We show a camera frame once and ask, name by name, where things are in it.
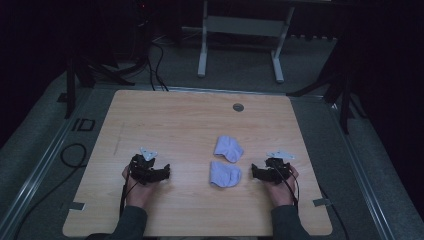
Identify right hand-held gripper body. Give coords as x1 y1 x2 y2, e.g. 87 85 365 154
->
264 149 296 186

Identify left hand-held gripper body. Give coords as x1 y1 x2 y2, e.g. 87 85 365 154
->
128 146 162 186

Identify light purple sock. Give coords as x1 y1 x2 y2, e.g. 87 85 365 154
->
208 160 242 189
213 134 245 164

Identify person's left hand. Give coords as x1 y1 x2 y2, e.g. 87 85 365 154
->
121 164 158 210

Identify person's right hand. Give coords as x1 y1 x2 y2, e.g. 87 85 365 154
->
264 165 300 208

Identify black tripod stand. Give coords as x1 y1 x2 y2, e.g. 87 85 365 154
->
285 29 368 136
57 19 150 120

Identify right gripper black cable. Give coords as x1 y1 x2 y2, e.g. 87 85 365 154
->
275 164 301 208

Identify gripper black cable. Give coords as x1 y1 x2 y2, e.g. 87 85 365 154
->
275 164 301 208
119 171 141 218

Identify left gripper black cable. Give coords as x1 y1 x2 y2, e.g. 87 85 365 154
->
119 171 141 218

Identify thin black floor cable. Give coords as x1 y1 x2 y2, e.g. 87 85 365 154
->
318 185 350 240

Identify black floor cable with loop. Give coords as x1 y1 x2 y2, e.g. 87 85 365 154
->
11 142 88 240

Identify metal floor rail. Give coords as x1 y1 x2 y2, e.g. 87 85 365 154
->
328 99 398 240
0 89 96 240

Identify black floor cables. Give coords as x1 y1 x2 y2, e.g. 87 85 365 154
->
145 36 170 92

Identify white metal stand frame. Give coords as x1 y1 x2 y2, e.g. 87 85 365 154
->
197 0 296 84

